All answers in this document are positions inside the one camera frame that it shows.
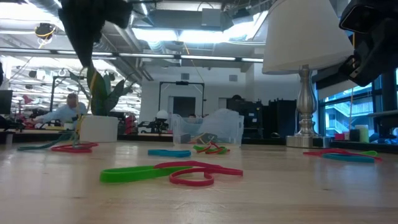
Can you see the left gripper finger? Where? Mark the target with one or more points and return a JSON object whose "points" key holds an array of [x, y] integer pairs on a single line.
{"points": [[73, 21], [91, 21]]}

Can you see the ceiling light strip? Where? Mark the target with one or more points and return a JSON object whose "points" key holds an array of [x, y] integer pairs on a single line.
{"points": [[149, 56]]}

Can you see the person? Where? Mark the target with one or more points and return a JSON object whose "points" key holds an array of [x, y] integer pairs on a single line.
{"points": [[192, 116], [66, 113]]}

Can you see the yellow black ceiling reel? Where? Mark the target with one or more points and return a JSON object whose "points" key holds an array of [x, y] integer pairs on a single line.
{"points": [[45, 31]]}

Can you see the background black robot arm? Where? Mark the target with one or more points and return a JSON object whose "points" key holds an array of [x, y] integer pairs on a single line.
{"points": [[149, 126]]}

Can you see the dark doorway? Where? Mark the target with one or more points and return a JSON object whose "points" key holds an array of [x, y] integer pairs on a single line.
{"points": [[183, 109]]}

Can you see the black workstation frame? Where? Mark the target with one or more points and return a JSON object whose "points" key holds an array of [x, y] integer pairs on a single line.
{"points": [[52, 99]]}

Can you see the black monitor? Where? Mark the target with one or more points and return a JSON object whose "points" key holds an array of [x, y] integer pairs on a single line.
{"points": [[5, 102]]}

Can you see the black cabinets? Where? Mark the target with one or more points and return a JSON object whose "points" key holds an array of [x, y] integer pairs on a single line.
{"points": [[280, 118]]}

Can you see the black rectangular stand frame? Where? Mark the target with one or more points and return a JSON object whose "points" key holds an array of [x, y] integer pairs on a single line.
{"points": [[182, 83]]}

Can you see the grey ceiling duct box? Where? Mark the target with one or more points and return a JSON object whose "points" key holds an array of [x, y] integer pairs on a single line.
{"points": [[211, 17]]}

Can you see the light green cup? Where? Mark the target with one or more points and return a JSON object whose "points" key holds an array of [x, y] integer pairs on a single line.
{"points": [[364, 133]]}

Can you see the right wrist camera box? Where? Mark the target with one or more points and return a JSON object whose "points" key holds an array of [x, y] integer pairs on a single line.
{"points": [[357, 17]]}

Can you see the table lamp white shade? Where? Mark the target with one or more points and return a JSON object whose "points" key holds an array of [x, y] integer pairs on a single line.
{"points": [[306, 31]]}

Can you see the black window column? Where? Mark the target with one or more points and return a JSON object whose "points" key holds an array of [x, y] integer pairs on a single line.
{"points": [[388, 99]]}

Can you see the black cup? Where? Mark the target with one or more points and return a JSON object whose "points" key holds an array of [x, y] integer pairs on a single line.
{"points": [[354, 135]]}

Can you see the light green rubber band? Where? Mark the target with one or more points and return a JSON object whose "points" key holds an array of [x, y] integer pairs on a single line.
{"points": [[371, 153]]}

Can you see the snake plant in white pot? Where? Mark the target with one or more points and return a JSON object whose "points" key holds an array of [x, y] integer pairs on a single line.
{"points": [[99, 129]]}

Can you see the teal rubber band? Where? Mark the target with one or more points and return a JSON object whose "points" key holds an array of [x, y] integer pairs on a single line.
{"points": [[348, 158], [46, 145]]}

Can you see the red rubber band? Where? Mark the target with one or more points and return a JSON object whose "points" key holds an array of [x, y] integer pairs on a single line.
{"points": [[230, 171], [214, 152], [314, 153], [189, 183], [62, 149]]}

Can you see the blue rubber band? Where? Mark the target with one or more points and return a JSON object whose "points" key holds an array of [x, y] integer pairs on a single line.
{"points": [[169, 153]]}

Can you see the white dome lamp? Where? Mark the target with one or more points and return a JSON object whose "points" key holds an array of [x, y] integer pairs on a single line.
{"points": [[162, 114]]}

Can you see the yellow rubber band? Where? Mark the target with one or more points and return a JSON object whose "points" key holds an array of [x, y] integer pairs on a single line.
{"points": [[92, 81]]}

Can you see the wall vent grille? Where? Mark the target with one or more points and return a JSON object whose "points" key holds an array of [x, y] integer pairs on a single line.
{"points": [[185, 76], [233, 78]]}

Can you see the clear plastic bin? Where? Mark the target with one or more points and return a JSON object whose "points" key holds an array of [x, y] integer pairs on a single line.
{"points": [[224, 124]]}

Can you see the black aluminium frame rail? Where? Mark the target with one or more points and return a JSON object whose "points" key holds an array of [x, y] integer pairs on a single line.
{"points": [[143, 137]]}

